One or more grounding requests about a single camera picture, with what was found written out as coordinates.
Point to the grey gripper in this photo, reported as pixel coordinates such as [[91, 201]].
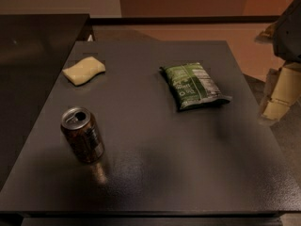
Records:
[[289, 38]]

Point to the yellow sponge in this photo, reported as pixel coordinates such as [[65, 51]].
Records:
[[84, 70]]

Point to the green chip bag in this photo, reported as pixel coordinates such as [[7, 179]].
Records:
[[192, 87]]

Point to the brown soda can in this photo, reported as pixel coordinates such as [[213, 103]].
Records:
[[80, 129]]

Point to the dark side table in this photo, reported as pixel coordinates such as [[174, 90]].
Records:
[[33, 50]]

